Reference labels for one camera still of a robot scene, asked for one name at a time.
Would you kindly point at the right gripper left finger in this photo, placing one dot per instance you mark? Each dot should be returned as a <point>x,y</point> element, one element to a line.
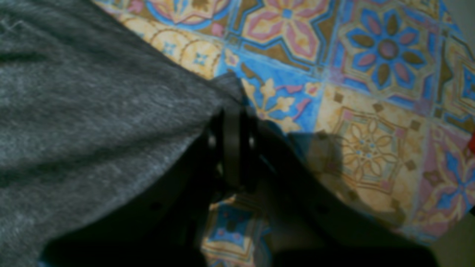
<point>168,218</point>

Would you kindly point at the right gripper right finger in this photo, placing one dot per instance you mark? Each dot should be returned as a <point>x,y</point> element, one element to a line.
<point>312,225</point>

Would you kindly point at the grey t-shirt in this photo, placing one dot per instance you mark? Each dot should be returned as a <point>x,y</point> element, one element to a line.
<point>90,115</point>

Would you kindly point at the patterned tablecloth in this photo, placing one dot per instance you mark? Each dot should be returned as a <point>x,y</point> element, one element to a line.
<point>376,95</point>

